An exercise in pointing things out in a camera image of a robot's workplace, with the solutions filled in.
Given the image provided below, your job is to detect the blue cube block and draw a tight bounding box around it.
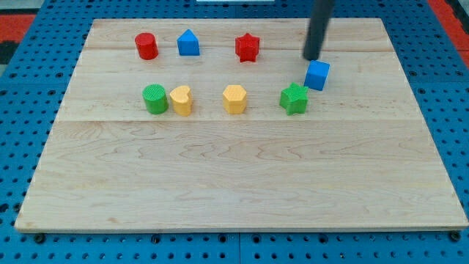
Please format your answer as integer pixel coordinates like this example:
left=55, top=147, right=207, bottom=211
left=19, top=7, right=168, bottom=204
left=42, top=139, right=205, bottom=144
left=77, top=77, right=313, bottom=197
left=303, top=60, right=330, bottom=91

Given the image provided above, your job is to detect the green star block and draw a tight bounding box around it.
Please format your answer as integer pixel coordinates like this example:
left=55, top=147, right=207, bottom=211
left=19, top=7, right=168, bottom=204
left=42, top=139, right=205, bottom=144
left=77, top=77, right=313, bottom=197
left=279, top=82, right=309, bottom=115

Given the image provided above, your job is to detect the red star block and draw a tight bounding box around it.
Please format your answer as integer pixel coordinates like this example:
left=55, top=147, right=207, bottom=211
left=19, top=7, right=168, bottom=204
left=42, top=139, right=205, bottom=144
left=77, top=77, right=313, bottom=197
left=235, top=33, right=260, bottom=62

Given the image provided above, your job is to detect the light wooden board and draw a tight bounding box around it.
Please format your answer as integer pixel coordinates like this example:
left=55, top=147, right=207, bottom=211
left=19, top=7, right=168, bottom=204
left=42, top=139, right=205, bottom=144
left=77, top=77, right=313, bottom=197
left=15, top=18, right=468, bottom=234

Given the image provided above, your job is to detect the yellow hexagon block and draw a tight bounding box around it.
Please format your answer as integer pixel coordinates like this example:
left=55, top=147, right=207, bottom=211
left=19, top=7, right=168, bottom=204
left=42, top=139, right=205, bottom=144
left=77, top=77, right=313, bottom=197
left=223, top=85, right=247, bottom=114

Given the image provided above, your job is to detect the yellow heart block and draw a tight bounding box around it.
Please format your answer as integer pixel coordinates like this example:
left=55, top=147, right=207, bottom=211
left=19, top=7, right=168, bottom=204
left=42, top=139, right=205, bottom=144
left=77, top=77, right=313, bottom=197
left=170, top=85, right=193, bottom=117

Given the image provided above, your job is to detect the green cylinder block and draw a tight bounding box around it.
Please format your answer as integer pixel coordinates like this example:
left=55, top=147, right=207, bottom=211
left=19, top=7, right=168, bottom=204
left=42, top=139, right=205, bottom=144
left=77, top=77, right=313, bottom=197
left=142, top=84, right=169, bottom=114

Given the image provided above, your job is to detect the blue triangular prism block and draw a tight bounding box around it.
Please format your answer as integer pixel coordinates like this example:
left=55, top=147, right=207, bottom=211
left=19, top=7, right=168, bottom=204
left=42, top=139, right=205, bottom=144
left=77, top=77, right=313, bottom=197
left=177, top=29, right=200, bottom=56

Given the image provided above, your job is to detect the red cylinder block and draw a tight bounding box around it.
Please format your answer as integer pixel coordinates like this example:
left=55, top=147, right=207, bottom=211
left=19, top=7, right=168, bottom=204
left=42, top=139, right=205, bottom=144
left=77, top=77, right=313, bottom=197
left=134, top=32, right=158, bottom=60

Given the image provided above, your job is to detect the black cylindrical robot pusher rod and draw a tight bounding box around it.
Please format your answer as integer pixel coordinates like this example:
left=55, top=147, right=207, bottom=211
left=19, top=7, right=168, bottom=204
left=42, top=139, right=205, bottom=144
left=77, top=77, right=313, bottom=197
left=303, top=0, right=335, bottom=61

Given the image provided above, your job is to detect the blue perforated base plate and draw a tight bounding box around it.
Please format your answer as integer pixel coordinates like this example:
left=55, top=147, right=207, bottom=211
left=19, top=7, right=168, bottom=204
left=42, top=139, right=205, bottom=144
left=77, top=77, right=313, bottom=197
left=1, top=1, right=468, bottom=263

